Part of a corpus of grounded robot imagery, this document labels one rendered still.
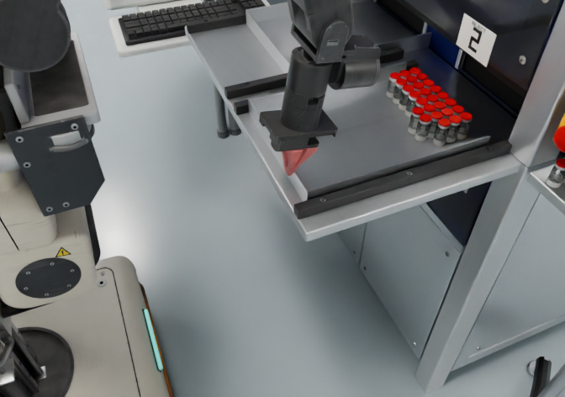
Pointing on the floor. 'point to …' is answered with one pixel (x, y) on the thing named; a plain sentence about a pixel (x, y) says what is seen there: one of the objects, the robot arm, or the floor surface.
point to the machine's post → (500, 213)
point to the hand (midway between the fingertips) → (288, 169)
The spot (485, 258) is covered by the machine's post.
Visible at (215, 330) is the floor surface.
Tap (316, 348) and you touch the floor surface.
